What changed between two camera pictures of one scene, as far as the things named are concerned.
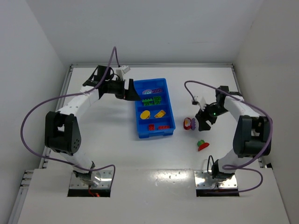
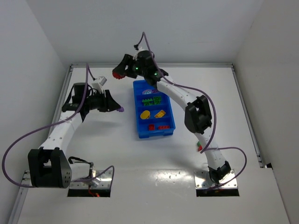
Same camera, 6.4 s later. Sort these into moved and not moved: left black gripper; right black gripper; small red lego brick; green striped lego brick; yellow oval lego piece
Moved: left black gripper; right black gripper
Not moved: small red lego brick; green striped lego brick; yellow oval lego piece
